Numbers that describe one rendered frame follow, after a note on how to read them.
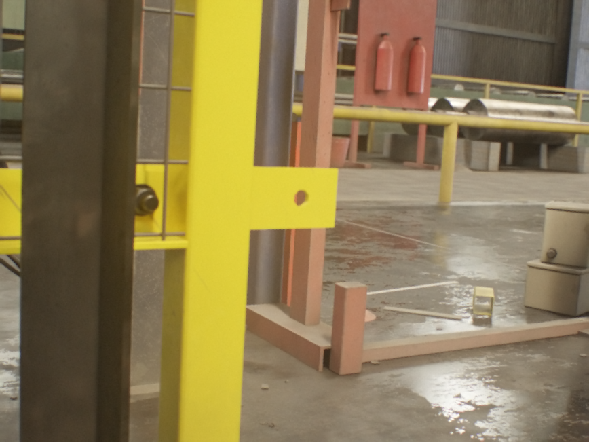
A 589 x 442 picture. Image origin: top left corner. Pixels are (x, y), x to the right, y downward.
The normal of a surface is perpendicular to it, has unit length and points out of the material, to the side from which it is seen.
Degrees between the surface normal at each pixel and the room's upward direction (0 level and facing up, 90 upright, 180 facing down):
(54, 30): 90
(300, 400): 0
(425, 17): 90
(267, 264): 90
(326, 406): 0
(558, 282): 90
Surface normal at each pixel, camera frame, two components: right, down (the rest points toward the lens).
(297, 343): -0.86, 0.02
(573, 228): -0.43, 0.10
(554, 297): -0.64, 0.07
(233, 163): 0.50, 0.15
